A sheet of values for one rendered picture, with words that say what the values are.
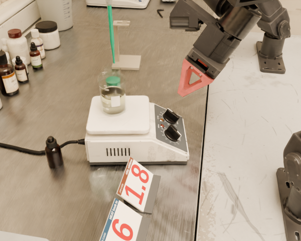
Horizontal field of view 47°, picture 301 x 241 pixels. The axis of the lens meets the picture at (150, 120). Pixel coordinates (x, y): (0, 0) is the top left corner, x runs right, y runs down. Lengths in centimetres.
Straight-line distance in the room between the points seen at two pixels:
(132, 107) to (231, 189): 25
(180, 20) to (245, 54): 52
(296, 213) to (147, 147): 28
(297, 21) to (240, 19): 159
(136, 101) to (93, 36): 56
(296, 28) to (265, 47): 112
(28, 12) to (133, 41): 38
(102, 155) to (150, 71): 40
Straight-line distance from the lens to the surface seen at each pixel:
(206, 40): 63
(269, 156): 75
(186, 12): 65
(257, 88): 97
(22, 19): 128
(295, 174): 57
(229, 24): 63
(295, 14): 218
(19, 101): 93
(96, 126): 65
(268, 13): 102
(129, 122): 65
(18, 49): 106
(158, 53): 110
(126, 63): 103
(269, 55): 111
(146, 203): 62
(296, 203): 62
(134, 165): 64
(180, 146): 68
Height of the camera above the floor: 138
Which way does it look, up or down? 37 degrees down
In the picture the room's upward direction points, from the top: straight up
